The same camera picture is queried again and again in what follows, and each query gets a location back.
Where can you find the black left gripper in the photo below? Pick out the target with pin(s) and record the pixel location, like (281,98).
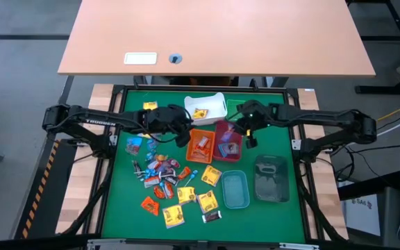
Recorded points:
(165,121)

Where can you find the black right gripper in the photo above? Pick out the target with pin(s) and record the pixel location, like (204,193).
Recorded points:
(255,116)

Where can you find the white red candy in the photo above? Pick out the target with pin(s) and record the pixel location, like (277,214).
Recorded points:
(203,141)

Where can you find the orange candy packet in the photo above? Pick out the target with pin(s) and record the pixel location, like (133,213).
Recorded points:
(200,152)
(159,192)
(150,206)
(184,173)
(169,190)

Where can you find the blue red candy packet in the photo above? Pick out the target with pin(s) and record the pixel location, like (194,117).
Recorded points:
(229,149)

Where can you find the red round candy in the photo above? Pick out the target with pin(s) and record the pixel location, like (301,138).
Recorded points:
(175,163)

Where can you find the orange round candy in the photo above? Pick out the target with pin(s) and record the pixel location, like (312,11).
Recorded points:
(161,158)

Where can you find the yellow candy packet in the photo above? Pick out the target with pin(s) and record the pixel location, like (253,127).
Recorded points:
(200,114)
(173,216)
(207,201)
(150,105)
(211,175)
(186,195)

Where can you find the black candy bar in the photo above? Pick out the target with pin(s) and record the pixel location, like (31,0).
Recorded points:
(137,169)

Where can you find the small brown chocolate bar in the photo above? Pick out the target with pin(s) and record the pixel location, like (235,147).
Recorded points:
(211,217)

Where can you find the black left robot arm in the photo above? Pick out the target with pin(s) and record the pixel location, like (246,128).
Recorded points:
(99,118)

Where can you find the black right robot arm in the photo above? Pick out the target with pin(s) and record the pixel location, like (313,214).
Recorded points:
(325,118)

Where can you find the dark small candy bar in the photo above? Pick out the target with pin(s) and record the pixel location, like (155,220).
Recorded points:
(172,181)

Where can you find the blue pink candy packet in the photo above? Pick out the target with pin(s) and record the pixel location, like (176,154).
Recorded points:
(134,146)

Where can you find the red white candy packet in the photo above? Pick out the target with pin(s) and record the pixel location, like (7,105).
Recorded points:
(152,182)

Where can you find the orange plastic basket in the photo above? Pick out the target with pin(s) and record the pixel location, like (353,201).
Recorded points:
(193,136)

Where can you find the red plastic bin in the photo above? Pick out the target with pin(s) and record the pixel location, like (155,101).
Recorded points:
(237,139)

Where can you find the white plastic bin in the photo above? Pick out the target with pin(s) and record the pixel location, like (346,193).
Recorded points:
(207,100)

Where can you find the dark translucent plastic bin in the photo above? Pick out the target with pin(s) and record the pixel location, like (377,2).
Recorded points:
(271,187)

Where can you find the teal plastic bin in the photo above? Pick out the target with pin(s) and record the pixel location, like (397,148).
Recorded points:
(235,191)

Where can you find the green table mat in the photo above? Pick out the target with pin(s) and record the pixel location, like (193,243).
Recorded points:
(273,215)

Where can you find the white rectangular desk plate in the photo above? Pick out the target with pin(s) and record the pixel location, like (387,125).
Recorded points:
(140,58)

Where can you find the light wooden desk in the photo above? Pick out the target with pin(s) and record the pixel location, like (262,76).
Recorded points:
(221,34)

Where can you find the black yellow hazard floor plate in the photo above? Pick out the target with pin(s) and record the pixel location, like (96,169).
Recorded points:
(57,180)

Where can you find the black aluminium table frame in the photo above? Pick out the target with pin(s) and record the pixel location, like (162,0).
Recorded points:
(186,87)

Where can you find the silver aluminium bracket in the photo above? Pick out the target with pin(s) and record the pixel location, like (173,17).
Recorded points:
(106,243)
(297,246)

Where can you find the black neighbouring desk frame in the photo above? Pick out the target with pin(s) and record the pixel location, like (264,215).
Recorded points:
(377,89)

